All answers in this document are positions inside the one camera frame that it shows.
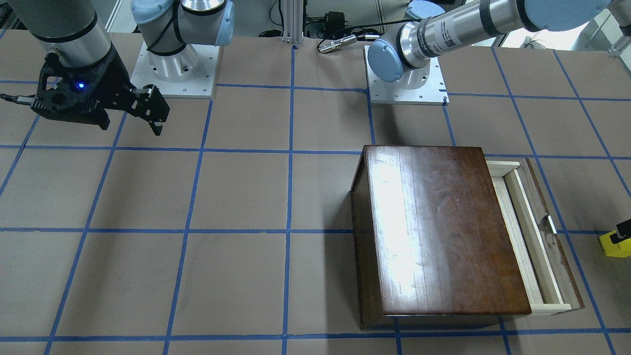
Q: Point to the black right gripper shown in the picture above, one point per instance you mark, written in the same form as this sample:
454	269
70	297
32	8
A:
114	78

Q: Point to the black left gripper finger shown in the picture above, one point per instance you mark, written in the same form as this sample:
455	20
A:
621	233

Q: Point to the yellow block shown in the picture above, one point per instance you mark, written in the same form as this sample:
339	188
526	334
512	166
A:
621	250

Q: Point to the light wood drawer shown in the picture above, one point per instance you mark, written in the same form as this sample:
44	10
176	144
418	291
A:
549	283

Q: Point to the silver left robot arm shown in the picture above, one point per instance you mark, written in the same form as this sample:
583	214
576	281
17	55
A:
568	112

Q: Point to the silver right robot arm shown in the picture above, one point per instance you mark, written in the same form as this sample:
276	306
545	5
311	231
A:
73	28

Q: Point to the dark wooden drawer cabinet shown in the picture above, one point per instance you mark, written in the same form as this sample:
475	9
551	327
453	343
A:
431	243

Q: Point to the silver metal cylinder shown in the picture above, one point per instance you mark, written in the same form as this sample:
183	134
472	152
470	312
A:
336	44

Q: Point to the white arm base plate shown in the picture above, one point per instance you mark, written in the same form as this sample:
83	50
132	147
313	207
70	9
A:
425	86
188	74

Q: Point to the white drawer handle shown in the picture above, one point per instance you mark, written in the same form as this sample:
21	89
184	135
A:
547	225

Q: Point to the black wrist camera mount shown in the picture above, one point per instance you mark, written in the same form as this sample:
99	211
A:
82	95

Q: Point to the aluminium frame post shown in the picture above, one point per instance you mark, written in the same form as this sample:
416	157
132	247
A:
292	21

